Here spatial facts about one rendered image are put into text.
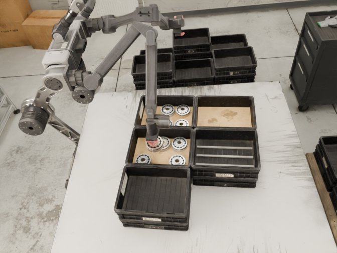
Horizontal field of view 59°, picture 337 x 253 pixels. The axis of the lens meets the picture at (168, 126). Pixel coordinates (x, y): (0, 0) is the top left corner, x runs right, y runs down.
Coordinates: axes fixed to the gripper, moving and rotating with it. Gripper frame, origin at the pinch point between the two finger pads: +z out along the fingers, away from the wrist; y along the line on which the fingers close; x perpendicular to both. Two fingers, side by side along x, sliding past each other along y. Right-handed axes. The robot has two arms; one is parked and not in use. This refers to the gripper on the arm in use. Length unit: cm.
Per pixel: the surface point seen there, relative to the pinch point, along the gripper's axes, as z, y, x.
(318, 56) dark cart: 27, 118, -124
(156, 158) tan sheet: 22.0, 1.9, -0.2
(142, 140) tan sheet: 23.3, 16.0, 11.5
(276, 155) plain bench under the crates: 30, 16, -79
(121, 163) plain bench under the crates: 37.0, 4.2, 25.9
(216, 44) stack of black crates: 71, 188, -41
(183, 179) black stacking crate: 20.3, -12.4, -18.6
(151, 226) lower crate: 28.7, -39.7, -2.6
